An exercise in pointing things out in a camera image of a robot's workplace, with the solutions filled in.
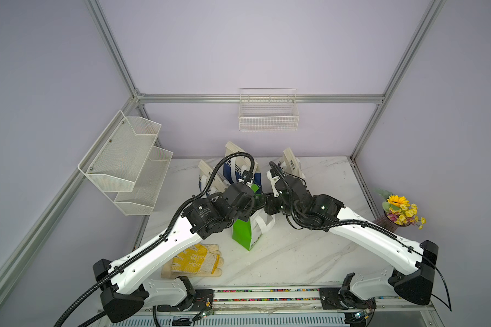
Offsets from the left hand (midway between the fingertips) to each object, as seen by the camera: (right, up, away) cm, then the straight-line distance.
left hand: (241, 202), depth 70 cm
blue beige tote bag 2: (+21, +14, +14) cm, 28 cm away
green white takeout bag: (+2, -12, +5) cm, 13 cm away
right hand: (+9, +1, +3) cm, 10 cm away
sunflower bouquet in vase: (+56, -4, +1) cm, 56 cm away
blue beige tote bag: (-4, +14, +23) cm, 27 cm away
